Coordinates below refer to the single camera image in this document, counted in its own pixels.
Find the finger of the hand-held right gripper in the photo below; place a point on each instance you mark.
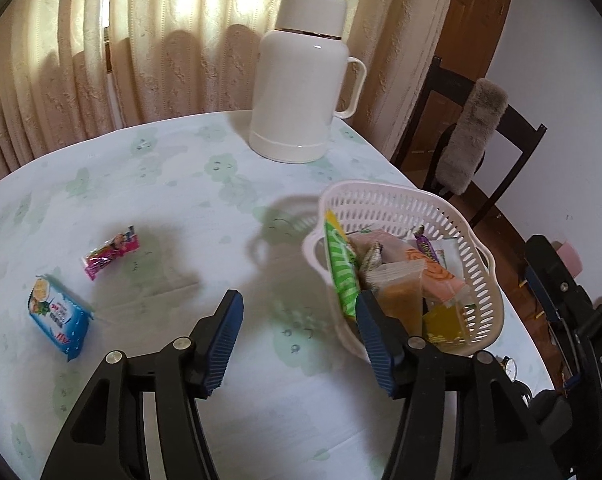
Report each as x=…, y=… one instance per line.
x=551, y=285

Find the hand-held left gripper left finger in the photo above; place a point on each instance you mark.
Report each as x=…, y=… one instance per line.
x=223, y=340

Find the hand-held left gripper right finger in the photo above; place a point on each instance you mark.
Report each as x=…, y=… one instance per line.
x=377, y=347

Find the brown snack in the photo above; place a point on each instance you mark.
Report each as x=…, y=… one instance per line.
x=401, y=295

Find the yellow snack packet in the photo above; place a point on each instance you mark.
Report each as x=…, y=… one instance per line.
x=446, y=325

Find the white plastic basket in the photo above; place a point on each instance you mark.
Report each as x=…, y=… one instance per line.
x=476, y=280

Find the green striped snack packet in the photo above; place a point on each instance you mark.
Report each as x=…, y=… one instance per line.
x=342, y=270

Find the silver candy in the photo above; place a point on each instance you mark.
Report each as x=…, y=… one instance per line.
x=372, y=262

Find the orange swirl snack packet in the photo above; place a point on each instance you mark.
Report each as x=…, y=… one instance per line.
x=438, y=275

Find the pale printed snack packet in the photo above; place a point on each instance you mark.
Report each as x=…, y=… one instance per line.
x=388, y=247

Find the white green snack packet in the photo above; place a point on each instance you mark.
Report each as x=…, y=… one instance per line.
x=448, y=255

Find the purple candy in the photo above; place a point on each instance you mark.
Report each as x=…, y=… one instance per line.
x=426, y=247

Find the pink object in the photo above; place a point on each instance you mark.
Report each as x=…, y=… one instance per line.
x=570, y=259

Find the wristwatch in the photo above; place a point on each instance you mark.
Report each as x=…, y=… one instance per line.
x=509, y=369

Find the pink candy packet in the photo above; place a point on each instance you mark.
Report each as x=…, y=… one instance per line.
x=112, y=251

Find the dark wooden chair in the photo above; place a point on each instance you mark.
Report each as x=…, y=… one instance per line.
x=516, y=125

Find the grey fur chair cushion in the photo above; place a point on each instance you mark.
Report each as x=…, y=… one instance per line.
x=473, y=140

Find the blue snack packet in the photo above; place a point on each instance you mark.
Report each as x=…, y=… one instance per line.
x=56, y=317

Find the white thermos jug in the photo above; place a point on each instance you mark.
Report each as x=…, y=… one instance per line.
x=301, y=85

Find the brown wooden door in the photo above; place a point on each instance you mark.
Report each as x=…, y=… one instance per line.
x=481, y=15

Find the beige curtain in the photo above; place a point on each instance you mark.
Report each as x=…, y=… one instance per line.
x=181, y=45

